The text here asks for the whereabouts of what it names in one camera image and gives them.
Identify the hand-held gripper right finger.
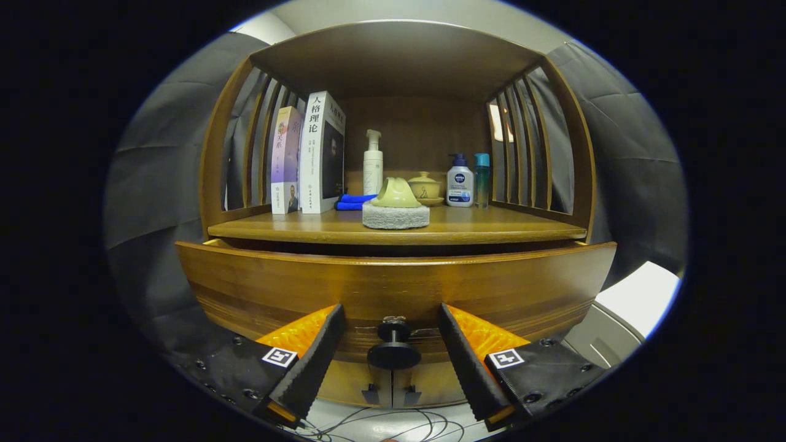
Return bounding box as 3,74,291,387
438,303,615,433

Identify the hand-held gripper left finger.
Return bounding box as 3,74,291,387
178,303,346,430

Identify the black round drawer knob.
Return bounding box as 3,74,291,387
367,316,422,371

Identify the wooden drawer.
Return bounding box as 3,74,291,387
175,238,617,364

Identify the grey sponge with yellow handle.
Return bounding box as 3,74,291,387
362,177,431,230

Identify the wooden cabinet door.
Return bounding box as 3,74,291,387
393,360,472,409
316,359,394,409

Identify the wooden countertop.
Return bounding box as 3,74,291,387
208,204,588,246

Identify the wooden cabinet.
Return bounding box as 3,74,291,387
198,20,597,411

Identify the grey slatted chair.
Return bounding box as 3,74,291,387
562,301,647,369

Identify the blue folded cloth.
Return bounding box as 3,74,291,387
335,193,378,211

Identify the white panel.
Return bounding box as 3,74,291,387
594,261,682,338

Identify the white and blue lotion bottle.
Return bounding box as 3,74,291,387
446,153,475,207

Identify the teal bottle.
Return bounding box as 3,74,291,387
474,153,491,209

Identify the yellow lidded teacup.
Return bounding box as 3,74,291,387
408,171,445,207

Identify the purple book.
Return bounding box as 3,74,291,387
271,106,304,215

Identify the white pump bottle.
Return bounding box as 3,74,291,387
363,129,384,196

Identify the thick white book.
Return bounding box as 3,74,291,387
298,91,346,214

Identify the black floor cable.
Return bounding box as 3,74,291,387
289,405,486,442

